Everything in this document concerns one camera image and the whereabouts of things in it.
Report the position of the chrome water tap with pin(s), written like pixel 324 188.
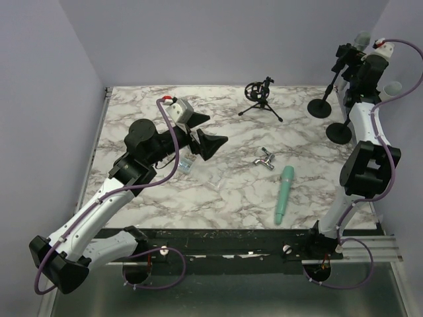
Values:
pixel 266 160

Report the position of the silver grey microphone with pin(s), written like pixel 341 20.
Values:
pixel 362 40

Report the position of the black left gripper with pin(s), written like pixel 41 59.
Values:
pixel 209 144

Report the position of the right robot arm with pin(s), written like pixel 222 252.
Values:
pixel 367 172

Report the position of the clear plastic screw box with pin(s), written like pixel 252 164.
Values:
pixel 209 174

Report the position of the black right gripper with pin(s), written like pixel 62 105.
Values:
pixel 353 58

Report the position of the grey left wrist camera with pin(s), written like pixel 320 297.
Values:
pixel 179 110

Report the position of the white microphone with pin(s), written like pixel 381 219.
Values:
pixel 390 90

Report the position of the black front mounting rail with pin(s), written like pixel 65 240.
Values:
pixel 170 252

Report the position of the black tripod microphone stand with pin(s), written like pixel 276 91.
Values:
pixel 258 92

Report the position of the black round-base microphone stand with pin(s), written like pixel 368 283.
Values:
pixel 320 108

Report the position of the aluminium frame profile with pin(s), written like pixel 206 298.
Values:
pixel 384 249

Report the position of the mint green microphone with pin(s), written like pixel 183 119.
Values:
pixel 283 195

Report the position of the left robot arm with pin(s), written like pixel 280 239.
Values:
pixel 68 255

